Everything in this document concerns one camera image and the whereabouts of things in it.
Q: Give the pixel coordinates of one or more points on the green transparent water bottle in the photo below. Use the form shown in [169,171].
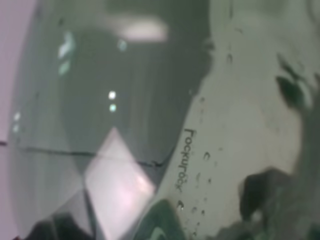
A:
[168,120]

